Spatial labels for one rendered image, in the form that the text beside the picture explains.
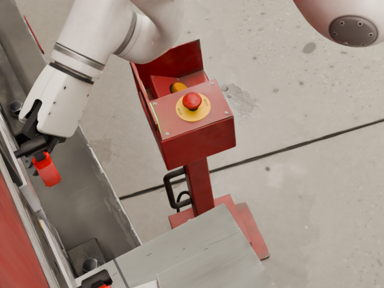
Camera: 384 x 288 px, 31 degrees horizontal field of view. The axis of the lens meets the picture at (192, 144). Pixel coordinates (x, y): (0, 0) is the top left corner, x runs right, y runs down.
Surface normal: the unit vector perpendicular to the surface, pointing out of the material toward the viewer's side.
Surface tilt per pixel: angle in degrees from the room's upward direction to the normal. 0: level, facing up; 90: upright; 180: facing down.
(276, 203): 0
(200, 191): 90
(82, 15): 30
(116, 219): 0
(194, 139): 90
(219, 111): 0
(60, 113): 88
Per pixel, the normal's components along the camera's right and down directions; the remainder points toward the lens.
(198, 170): 0.33, 0.77
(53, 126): 0.77, 0.51
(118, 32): 0.50, 0.31
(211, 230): -0.11, -0.54
